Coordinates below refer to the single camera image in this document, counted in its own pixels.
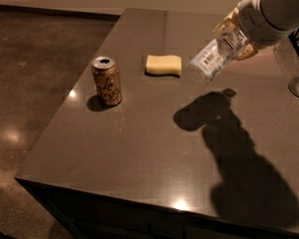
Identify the orange soda can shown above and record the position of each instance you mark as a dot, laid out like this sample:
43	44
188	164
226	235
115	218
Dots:
107	80

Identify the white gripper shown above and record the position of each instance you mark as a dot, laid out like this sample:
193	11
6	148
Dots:
253	20

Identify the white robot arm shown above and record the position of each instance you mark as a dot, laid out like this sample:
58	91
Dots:
283	14

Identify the yellow sponge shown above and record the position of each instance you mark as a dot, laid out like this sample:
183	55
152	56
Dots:
163	65

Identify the clear plastic water bottle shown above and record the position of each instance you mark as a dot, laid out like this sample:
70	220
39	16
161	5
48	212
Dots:
215	56

